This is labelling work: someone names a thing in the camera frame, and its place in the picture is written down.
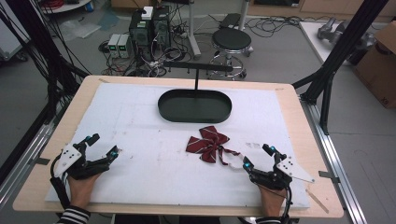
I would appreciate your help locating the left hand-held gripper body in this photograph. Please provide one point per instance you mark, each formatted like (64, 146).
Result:
(71, 157)

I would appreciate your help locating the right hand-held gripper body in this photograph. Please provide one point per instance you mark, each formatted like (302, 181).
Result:
(292, 169)

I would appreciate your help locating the red striped bow tie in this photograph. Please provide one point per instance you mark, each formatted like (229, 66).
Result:
(208, 144)

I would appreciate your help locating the black oval tray stand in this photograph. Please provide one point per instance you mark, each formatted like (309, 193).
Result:
(194, 107)

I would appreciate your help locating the person's left hand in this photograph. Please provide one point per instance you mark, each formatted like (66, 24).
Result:
(80, 191)

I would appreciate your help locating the person's right hand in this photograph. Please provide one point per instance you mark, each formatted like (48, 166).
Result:
(271, 202)

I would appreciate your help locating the black tape piece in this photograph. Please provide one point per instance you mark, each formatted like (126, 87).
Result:
(328, 176)
(43, 161)

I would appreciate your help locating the thin wooden stick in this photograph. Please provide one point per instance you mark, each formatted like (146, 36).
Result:
(317, 201)

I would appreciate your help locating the white table mat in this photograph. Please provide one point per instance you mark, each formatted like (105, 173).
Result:
(149, 174)

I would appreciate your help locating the wooden table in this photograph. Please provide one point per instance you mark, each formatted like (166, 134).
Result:
(31, 193)

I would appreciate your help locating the grey power supply unit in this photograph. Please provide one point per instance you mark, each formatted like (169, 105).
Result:
(113, 45)
(125, 46)

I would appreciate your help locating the clear plastic sheet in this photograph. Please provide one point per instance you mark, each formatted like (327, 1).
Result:
(79, 28)

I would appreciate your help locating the black computer tower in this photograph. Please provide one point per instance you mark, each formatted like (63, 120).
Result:
(140, 35)
(162, 31)

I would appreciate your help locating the black round stool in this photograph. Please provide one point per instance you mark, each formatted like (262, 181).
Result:
(232, 40)

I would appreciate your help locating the brown cardboard box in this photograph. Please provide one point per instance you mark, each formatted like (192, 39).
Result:
(378, 71)

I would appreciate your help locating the grey device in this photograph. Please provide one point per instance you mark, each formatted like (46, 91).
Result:
(330, 29)

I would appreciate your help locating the round white table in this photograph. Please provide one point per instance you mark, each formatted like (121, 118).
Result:
(67, 6)

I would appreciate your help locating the black flat device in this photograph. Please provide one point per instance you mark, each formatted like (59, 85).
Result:
(230, 21)

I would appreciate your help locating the white box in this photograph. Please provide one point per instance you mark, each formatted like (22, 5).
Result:
(147, 13)

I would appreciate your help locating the white desk leg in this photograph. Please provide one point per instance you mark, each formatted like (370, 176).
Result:
(244, 12)
(193, 31)

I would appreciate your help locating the aluminium rail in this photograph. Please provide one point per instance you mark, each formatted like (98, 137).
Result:
(21, 168)
(339, 168)

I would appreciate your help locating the black metal frame stand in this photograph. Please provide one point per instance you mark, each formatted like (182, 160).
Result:
(339, 53)

